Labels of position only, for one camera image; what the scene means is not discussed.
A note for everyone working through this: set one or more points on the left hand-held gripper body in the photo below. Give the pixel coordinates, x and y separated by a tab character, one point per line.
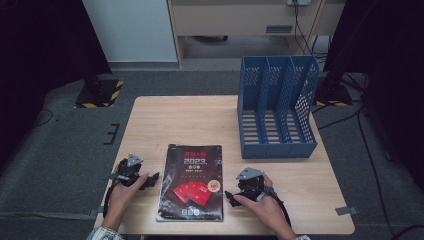
128	174

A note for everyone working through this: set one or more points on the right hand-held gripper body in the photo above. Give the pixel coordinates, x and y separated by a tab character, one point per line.
251	185

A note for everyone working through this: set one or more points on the person's left hand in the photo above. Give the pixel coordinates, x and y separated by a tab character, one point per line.
121	198

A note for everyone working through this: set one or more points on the person's right hand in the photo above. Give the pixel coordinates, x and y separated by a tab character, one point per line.
266	210

